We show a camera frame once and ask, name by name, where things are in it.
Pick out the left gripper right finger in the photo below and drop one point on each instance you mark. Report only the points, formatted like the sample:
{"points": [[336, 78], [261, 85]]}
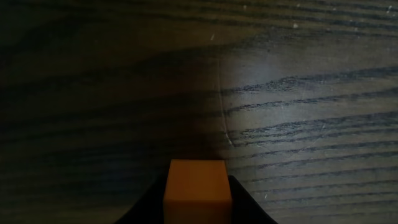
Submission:
{"points": [[245, 208]]}

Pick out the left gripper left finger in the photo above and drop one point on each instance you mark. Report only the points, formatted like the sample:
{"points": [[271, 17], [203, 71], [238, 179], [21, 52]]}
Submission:
{"points": [[146, 208]]}

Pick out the orange cube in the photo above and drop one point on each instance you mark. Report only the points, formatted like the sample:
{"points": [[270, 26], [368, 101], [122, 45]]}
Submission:
{"points": [[197, 186]]}

